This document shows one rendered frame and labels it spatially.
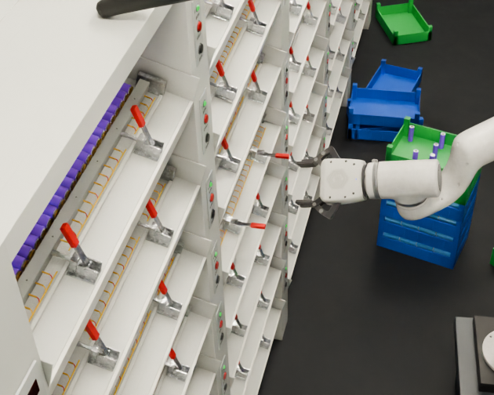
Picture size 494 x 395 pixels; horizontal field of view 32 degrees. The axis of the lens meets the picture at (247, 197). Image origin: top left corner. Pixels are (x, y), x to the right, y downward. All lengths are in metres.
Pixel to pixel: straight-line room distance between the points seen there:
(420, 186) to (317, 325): 1.25
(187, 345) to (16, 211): 0.94
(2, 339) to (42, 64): 0.38
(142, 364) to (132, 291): 0.19
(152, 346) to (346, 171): 0.64
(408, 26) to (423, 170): 2.80
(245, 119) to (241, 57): 0.19
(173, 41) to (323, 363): 1.74
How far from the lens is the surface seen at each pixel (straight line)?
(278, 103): 2.32
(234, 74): 1.88
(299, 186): 3.03
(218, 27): 1.67
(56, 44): 1.19
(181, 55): 1.44
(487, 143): 1.94
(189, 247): 1.72
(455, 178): 1.98
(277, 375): 2.92
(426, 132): 3.19
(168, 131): 1.41
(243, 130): 2.03
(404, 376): 2.95
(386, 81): 4.21
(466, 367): 2.65
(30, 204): 0.95
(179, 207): 1.55
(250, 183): 2.17
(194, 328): 1.85
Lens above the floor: 2.34
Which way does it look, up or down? 42 degrees down
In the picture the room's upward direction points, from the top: 2 degrees counter-clockwise
